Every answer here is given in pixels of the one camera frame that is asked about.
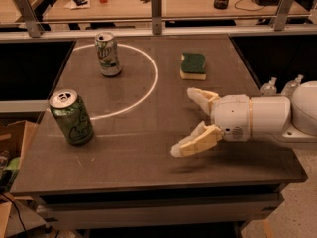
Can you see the black mesh cup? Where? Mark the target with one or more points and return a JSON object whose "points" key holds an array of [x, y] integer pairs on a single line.
{"points": [[221, 4]]}

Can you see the left metal bracket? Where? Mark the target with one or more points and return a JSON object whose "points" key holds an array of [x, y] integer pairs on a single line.
{"points": [[33, 26]]}

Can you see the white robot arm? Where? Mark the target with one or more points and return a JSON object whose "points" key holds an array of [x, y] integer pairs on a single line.
{"points": [[287, 121]]}

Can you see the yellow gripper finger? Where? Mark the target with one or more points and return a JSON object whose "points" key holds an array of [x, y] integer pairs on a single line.
{"points": [[202, 138], [203, 98]]}

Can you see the clear sanitizer bottle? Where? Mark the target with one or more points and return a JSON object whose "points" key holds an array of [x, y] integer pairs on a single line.
{"points": [[290, 87], [269, 89]]}

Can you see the green soda can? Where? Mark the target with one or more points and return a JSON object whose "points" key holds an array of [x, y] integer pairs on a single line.
{"points": [[69, 112]]}

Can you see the middle metal bracket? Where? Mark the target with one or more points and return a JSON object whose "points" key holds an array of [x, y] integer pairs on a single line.
{"points": [[156, 10]]}

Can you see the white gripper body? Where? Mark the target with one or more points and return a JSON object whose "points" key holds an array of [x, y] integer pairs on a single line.
{"points": [[232, 117]]}

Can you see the right metal bracket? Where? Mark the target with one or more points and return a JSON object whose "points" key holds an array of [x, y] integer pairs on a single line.
{"points": [[278, 22]]}

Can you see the cardboard box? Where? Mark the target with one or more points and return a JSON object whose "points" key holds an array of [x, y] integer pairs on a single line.
{"points": [[15, 140]]}

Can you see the white 7up can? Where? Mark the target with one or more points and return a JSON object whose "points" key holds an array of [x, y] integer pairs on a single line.
{"points": [[107, 52]]}

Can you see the green yellow sponge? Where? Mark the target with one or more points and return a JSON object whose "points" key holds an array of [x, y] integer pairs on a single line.
{"points": [[192, 66]]}

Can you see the metal bracket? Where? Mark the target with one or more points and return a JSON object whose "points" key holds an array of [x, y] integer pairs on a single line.
{"points": [[33, 26], [156, 10], [278, 22]]}

